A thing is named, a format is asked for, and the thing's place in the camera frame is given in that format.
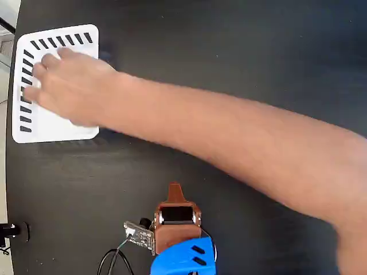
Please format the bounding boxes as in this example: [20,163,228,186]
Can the black cable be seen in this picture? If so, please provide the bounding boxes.
[97,248,135,275]

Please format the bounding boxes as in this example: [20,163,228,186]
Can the black clamp mount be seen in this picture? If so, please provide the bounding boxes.
[0,222,31,243]

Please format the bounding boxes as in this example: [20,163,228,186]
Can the white slotted tray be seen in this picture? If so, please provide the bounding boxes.
[11,24,100,144]

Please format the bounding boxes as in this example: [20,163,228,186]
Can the green wrist camera board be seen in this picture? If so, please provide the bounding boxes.
[123,217,157,256]

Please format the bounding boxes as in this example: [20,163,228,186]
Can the person's bare forearm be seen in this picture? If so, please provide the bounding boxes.
[104,70,367,275]

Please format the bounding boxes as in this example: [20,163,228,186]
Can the person's bare hand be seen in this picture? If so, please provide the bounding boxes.
[24,47,117,127]

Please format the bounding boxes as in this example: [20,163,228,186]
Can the black bar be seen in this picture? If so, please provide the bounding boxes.
[0,17,17,34]

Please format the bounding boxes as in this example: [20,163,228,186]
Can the thin grey cable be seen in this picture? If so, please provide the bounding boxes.
[108,237,130,275]

